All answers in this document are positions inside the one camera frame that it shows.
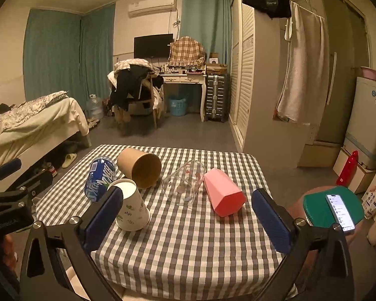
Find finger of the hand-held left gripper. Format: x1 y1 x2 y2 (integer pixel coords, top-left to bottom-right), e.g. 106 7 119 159
5 171 54 200
0 158 22 192

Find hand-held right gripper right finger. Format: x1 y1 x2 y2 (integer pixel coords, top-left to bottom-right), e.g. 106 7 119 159
251 189 356 301

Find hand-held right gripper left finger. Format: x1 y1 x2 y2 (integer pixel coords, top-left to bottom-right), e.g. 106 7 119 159
19 186 125 301

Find pink cup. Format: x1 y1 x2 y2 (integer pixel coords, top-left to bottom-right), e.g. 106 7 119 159
204 168 247 217

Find white paper cup green print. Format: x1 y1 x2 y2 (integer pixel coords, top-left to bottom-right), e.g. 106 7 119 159
107 179 151 232

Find brown paper cup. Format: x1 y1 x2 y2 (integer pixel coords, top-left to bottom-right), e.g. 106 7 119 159
117 147 162 189

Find clear glass cup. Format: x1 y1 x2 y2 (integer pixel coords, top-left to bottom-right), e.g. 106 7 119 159
161 160 206 207

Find red white shoe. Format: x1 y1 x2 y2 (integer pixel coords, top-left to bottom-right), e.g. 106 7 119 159
42 162 58 178

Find yellow slipper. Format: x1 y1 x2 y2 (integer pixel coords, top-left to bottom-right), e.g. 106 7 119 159
62 154 78 169

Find blue drink can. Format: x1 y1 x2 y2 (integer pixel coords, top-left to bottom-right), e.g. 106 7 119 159
84 156 116 203

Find bed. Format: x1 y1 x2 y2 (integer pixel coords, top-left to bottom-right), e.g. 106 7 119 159
0 91 92 176

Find green plastic stool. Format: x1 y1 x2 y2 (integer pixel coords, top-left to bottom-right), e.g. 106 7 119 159
302 186 365 228

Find floral blanket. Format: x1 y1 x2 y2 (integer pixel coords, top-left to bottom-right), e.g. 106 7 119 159
0 91 70 142

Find smartphone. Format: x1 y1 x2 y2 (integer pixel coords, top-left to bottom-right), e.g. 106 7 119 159
325 193 356 233

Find checkered tablecloth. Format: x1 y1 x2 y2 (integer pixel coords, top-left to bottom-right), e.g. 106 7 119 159
34 144 297 299

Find large water jug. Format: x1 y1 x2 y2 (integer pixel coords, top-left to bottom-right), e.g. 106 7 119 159
85 94 103 120

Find red bottle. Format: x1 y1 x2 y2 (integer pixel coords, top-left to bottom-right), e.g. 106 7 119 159
336 150 358 186

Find printed carton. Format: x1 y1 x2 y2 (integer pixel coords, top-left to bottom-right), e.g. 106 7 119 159
362 186 376 219

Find wide teal curtain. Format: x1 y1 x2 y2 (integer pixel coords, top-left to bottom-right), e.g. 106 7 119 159
24 5 116 101

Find black clothing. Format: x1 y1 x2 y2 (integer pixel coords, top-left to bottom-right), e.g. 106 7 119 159
110 65 154 111

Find wooden chair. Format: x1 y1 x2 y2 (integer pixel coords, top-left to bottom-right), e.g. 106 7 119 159
113 69 165 130

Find blue laundry basket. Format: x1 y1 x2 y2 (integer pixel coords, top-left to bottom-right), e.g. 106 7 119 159
168 97 187 116

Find silver suitcase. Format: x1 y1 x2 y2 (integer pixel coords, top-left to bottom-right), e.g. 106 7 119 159
205 73 229 123

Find plaid pillow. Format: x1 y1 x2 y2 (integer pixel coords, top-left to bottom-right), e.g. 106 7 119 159
114 58 154 73

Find white small fridge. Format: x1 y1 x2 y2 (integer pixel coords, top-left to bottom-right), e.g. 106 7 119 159
345 76 376 170

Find white louvred wardrobe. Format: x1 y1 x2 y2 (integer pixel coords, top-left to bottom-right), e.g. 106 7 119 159
228 0 315 154

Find white hanging towel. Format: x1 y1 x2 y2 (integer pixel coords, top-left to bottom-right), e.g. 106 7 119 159
276 2 329 123

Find white dressing desk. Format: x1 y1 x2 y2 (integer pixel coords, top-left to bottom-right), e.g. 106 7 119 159
159 71 207 122

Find grey door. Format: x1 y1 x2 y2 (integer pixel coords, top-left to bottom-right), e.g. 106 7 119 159
315 0 372 145

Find black television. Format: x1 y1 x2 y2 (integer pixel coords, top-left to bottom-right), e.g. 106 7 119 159
134 34 174 58

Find pink basin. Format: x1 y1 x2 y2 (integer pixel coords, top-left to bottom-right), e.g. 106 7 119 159
360 66 376 81

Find plaid cover cloth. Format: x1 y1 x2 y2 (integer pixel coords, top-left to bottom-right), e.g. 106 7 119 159
167 37 206 68

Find white air conditioner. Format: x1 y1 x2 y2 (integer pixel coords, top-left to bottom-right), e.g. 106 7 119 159
127 0 177 18

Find narrow teal curtain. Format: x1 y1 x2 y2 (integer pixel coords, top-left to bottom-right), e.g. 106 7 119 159
182 0 233 67

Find black cloth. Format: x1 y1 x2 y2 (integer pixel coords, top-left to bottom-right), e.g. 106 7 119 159
242 0 292 19

